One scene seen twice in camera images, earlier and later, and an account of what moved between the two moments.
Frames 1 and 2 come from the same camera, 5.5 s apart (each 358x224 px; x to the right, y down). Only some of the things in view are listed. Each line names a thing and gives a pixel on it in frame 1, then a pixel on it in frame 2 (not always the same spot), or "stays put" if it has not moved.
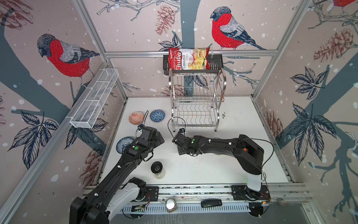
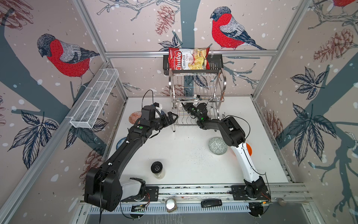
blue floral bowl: x=122 y=143 stays put
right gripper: x=180 y=151 to x=188 y=106
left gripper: x=157 y=141 to x=171 y=120
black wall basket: x=216 y=66 stays put
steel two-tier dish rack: x=196 y=98 stays put
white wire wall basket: x=94 y=98 stays put
